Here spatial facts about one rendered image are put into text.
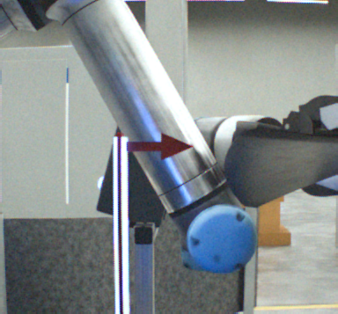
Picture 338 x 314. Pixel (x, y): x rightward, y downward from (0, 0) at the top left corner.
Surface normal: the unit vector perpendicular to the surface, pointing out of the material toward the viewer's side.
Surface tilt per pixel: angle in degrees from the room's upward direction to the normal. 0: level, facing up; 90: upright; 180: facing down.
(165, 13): 90
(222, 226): 90
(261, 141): 165
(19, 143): 90
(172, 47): 90
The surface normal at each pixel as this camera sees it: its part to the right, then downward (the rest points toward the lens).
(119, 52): 0.10, -0.03
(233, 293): 0.75, 0.00
